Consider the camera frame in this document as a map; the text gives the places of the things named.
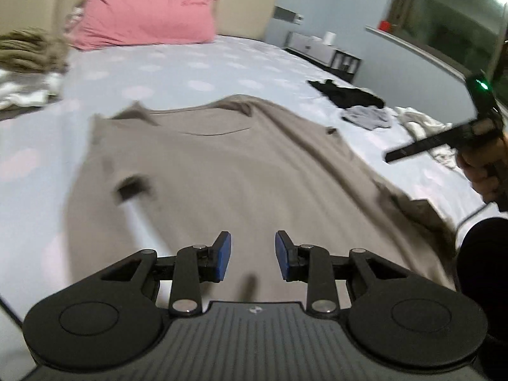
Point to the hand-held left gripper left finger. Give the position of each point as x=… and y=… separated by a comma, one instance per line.
x=224, y=254

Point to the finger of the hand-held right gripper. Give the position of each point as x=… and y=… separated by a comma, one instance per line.
x=428, y=145

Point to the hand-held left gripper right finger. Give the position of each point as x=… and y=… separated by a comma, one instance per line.
x=282, y=254

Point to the taupe long-sleeve shirt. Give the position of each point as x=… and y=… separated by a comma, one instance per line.
x=246, y=182

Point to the person's right hand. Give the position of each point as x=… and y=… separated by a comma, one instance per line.
x=488, y=174

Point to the white shirt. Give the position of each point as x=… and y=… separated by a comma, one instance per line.
x=428, y=127

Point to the grey garment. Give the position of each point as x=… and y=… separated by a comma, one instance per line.
x=367, y=117

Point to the window sill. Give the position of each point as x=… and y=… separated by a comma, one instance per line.
x=416, y=47

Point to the black garment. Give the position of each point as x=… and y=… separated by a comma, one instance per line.
x=349, y=94

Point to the window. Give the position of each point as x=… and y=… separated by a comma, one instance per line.
x=444, y=8

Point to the dark wooden nightstand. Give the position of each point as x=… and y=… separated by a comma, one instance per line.
x=341, y=61

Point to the red object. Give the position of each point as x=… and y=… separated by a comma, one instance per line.
x=384, y=25

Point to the person's dark clothing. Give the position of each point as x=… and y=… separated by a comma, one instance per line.
x=486, y=278

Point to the white tissue roll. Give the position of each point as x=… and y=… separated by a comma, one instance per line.
x=330, y=37

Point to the white box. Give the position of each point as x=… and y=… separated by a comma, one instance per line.
x=309, y=45

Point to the pink pillow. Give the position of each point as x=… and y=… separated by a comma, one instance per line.
x=147, y=18

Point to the white textured cloth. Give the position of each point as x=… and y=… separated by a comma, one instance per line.
x=24, y=89

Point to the olive striped garment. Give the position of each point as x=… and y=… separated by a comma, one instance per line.
x=27, y=51

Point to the grey wall panel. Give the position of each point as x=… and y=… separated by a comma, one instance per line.
x=287, y=14

